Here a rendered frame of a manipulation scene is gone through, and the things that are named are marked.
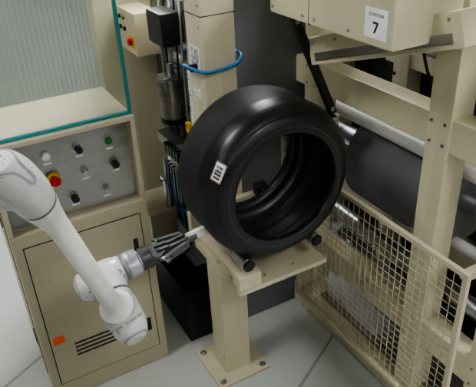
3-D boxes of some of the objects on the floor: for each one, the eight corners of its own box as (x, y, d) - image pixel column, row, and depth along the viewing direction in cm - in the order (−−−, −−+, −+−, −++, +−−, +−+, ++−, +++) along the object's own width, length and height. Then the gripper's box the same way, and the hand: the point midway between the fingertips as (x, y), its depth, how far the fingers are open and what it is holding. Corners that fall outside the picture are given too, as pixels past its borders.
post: (213, 357, 280) (152, -312, 154) (237, 346, 286) (197, -309, 159) (226, 375, 270) (172, -325, 144) (251, 363, 276) (219, -321, 149)
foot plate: (195, 353, 283) (195, 349, 282) (242, 332, 294) (242, 329, 292) (220, 390, 262) (220, 387, 261) (270, 366, 273) (270, 363, 272)
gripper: (143, 262, 176) (211, 229, 184) (129, 241, 186) (193, 211, 194) (150, 279, 180) (216, 247, 188) (135, 259, 190) (198, 229, 198)
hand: (195, 233), depth 190 cm, fingers closed
